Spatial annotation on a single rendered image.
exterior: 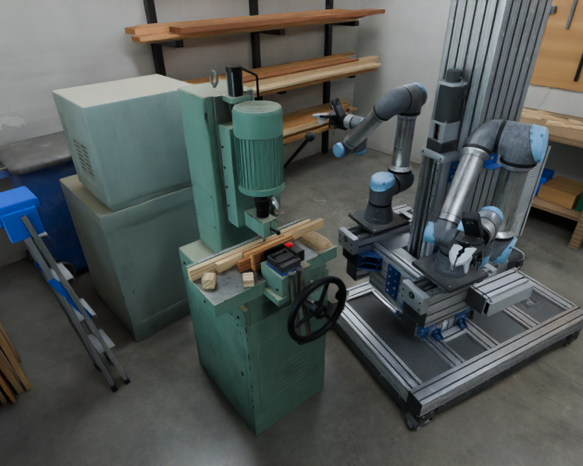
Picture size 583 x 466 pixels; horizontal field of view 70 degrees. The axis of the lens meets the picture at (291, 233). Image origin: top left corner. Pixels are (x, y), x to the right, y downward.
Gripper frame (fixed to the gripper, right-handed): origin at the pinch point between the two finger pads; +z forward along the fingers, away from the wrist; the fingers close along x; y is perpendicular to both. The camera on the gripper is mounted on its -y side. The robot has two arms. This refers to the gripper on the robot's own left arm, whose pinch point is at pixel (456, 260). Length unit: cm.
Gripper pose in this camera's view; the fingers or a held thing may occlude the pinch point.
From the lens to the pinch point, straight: 118.8
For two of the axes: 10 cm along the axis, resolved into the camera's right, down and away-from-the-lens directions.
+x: -7.9, -1.9, 5.8
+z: -6.0, 4.3, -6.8
